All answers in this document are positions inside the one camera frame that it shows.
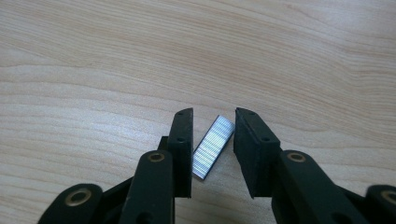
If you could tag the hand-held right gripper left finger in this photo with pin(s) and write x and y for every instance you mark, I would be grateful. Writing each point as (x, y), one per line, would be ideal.
(183, 161)

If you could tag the silver staple strip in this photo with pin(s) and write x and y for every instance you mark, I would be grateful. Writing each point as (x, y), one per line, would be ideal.
(211, 146)

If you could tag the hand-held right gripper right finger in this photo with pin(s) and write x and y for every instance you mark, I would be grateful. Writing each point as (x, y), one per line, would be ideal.
(253, 155)

